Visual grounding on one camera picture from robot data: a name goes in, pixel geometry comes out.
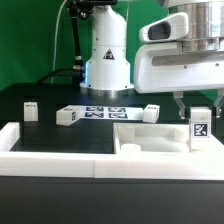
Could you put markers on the white U-shaped fence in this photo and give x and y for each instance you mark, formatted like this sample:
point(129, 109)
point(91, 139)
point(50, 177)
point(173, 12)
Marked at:
point(127, 164)

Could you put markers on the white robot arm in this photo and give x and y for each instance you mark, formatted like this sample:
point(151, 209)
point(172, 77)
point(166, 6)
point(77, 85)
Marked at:
point(108, 71)

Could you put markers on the white square tabletop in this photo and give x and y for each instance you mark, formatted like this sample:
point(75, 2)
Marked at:
point(163, 138)

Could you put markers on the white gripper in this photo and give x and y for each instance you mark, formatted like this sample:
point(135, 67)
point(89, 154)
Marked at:
point(164, 67)

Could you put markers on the printed marker sheet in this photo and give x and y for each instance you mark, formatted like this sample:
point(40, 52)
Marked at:
point(103, 112)

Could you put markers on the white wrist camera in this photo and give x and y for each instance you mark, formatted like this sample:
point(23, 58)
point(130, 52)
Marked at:
point(171, 28)

